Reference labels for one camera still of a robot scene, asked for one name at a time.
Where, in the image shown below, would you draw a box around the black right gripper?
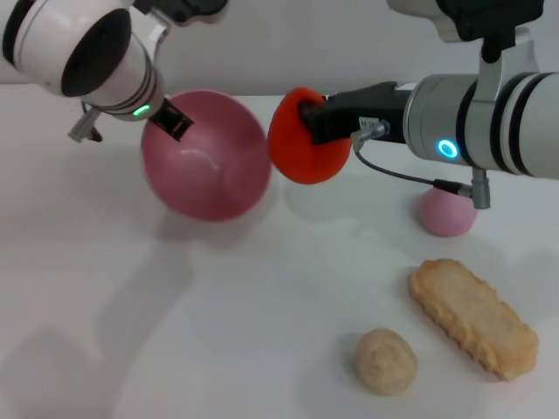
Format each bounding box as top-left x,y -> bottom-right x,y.
298,80 -> 416,146

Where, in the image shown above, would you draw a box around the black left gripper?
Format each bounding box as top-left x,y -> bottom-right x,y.
149,98 -> 195,144

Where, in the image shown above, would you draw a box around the orange toy pear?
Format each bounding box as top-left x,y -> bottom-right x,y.
266,86 -> 354,187

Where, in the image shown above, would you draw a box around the pink plastic bowl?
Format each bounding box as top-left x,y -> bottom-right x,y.
140,89 -> 273,223

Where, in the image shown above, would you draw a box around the pink round bun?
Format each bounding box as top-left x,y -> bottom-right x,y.
418,184 -> 480,238

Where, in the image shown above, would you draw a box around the beige swirl bun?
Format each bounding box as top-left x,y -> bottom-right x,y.
352,327 -> 418,397

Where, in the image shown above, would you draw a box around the golden fried cutlet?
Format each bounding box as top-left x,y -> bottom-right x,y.
407,258 -> 540,382

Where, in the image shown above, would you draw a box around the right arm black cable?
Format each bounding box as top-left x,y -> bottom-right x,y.
350,119 -> 493,211

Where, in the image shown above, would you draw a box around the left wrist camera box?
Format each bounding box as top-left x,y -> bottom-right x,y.
132,0 -> 231,28

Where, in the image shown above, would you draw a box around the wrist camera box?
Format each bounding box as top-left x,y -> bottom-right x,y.
385,0 -> 548,76
132,0 -> 231,28

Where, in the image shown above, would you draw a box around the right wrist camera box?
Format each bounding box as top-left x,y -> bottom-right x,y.
385,0 -> 548,76

